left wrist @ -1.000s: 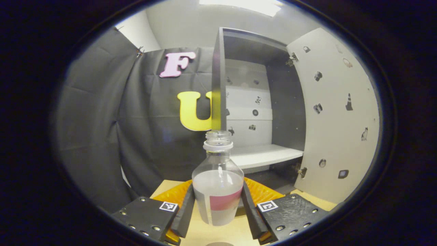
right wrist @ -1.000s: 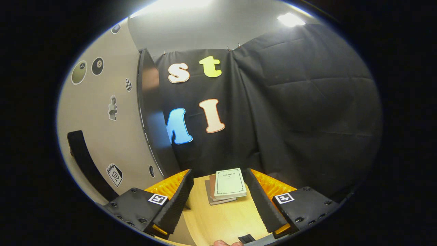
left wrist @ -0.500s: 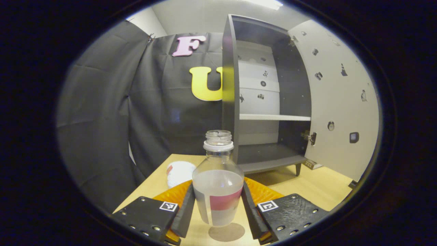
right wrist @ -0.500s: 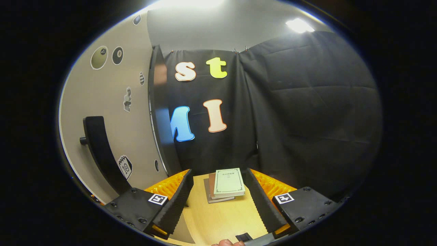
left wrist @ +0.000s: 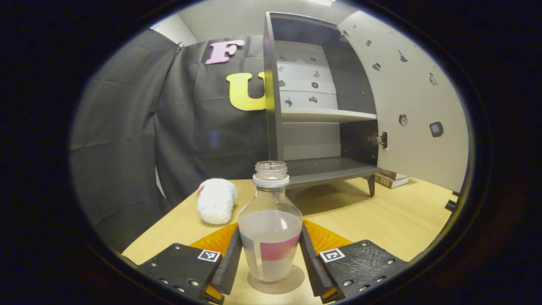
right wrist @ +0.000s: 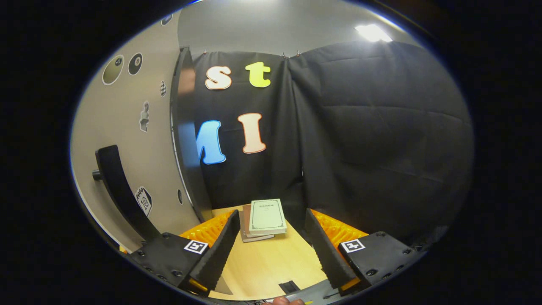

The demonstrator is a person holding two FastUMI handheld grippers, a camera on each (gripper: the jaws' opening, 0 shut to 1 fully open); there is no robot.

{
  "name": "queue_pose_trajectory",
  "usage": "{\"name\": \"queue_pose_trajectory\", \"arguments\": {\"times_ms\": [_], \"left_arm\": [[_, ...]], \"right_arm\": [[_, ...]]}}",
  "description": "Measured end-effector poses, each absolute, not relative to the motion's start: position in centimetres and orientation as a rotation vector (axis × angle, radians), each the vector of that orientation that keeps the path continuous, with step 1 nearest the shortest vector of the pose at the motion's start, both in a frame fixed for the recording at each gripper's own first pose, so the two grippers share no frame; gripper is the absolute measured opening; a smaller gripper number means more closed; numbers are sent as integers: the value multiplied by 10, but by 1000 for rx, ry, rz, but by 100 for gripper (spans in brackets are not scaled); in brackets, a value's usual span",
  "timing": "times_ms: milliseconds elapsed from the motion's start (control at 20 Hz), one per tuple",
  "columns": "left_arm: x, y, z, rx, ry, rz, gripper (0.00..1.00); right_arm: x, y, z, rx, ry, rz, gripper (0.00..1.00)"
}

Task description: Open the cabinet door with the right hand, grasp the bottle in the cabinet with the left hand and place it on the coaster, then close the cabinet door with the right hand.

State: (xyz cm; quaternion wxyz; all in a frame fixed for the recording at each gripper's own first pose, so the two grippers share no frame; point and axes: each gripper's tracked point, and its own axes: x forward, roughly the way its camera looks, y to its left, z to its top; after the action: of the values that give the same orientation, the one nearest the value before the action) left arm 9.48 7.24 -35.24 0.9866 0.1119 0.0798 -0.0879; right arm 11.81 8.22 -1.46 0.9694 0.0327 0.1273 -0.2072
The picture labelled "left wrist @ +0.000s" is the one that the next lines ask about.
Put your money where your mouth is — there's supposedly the light green box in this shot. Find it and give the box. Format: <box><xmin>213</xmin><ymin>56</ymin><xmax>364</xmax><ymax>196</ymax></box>
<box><xmin>378</xmin><ymin>173</ymin><xmax>410</xmax><ymax>189</ymax></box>

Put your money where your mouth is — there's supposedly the grey cabinet shelf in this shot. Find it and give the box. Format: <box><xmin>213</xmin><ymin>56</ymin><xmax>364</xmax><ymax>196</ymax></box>
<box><xmin>281</xmin><ymin>108</ymin><xmax>377</xmax><ymax>124</ymax></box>

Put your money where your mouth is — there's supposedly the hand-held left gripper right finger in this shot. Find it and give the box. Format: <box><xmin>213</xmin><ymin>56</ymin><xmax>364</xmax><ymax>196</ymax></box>
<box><xmin>299</xmin><ymin>225</ymin><xmax>409</xmax><ymax>304</ymax></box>

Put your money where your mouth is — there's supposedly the round brown coaster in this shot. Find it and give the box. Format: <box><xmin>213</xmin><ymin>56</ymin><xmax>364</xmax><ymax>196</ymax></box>
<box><xmin>247</xmin><ymin>265</ymin><xmax>305</xmax><ymax>295</ymax></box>

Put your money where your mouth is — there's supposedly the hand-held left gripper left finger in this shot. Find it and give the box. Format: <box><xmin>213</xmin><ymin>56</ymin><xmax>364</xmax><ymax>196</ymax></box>
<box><xmin>138</xmin><ymin>227</ymin><xmax>243</xmax><ymax>305</ymax></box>

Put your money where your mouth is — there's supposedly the light grey cabinet door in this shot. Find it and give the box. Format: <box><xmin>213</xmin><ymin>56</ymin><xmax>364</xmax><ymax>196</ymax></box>
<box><xmin>337</xmin><ymin>11</ymin><xmax>470</xmax><ymax>193</ymax></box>

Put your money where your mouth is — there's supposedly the clear plastic bottle pink label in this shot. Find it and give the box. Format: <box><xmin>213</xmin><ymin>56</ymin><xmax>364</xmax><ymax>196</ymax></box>
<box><xmin>238</xmin><ymin>161</ymin><xmax>303</xmax><ymax>283</ymax></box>

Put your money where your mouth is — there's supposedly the black backdrop cloth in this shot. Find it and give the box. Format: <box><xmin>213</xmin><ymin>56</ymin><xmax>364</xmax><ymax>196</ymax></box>
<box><xmin>70</xmin><ymin>29</ymin><xmax>271</xmax><ymax>253</ymax></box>

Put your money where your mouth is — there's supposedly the white plush toy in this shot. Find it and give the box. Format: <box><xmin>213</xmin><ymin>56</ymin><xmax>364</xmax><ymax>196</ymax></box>
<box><xmin>196</xmin><ymin>178</ymin><xmax>238</xmax><ymax>225</ymax></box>

